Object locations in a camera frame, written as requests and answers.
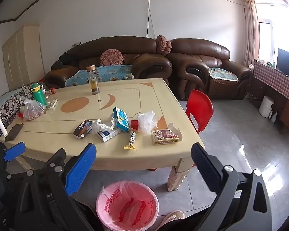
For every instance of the dark blue cigarette box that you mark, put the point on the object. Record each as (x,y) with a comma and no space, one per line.
(83,128)

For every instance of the white paper roll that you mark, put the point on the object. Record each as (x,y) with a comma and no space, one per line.
(2,127)

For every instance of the pink lined waste bin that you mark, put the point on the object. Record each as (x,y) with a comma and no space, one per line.
(127,211)

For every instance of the person's right leg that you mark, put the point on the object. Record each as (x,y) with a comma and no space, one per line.
(183,226)

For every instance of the clear plastic bag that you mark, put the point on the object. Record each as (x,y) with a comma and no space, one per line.
(147,122)

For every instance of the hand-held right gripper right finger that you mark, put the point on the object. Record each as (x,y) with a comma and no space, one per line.
(206,166)

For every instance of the small white bottle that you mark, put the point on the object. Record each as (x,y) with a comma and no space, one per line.
(273,118)

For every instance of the eyeglasses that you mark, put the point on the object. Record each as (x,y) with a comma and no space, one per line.
(76,44)

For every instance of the red plastic chair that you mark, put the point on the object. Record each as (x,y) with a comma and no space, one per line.
(200,105)

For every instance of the green water bottle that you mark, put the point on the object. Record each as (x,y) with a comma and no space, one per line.
(39,97)

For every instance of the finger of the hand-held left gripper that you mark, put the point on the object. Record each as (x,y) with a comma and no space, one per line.
(57,157)
(14,152)

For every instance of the cream cupboard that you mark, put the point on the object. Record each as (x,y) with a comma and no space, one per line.
(21,55)

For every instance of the black and white snack wrapper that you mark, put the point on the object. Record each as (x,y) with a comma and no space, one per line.
(132,138)

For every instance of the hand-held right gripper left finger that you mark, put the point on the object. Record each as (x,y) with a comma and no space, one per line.
(80,168)

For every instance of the dark brown cloth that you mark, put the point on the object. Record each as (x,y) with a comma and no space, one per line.
(13,132)

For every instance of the blue cardboard box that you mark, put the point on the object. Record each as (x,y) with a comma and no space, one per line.
(121,120)

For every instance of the clear bag of nuts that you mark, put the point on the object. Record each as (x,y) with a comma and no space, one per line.
(32,112)

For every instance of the beige shoe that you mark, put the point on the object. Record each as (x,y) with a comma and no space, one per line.
(172,217)

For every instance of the long brown leather sofa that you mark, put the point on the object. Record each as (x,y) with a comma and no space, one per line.
(144,65)

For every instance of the window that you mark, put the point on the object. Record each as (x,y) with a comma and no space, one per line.
(267,41)

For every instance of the black monitor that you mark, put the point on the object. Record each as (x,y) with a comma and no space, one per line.
(287,63)

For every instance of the red checkered tablecloth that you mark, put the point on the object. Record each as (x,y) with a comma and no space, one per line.
(277,78)

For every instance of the clear glass pitcher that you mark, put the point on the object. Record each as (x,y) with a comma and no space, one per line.
(46,92)

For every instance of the small red box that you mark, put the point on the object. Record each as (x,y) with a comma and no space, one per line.
(134,124)

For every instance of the white round appliance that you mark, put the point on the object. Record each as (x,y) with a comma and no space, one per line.
(265,105)

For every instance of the pink curtain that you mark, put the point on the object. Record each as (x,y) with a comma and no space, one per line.
(250,28)

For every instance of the white tissue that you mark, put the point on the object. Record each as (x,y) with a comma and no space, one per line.
(100,126)

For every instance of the blue floral sofa cover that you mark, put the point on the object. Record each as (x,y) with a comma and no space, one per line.
(222,74)
(110,73)

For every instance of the white remote control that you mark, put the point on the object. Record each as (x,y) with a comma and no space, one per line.
(53,103)

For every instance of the beige dining table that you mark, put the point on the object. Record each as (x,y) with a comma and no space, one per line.
(147,160)

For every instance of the round pink cushion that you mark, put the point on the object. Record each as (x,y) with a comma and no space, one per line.
(169,47)
(111,57)
(161,43)

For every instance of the dark clothing pile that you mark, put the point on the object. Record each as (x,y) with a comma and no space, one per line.
(67,59)

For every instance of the brown leather armchair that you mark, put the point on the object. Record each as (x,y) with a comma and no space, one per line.
(200,53)

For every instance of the white cigarette box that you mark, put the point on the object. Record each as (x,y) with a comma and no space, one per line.
(108,135)

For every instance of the patterned bed cover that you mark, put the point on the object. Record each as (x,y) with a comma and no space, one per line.
(12,98)

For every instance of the glass tea bottle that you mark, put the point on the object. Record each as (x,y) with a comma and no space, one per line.
(93,81)

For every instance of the brown card box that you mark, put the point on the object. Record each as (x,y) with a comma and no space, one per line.
(165,136)

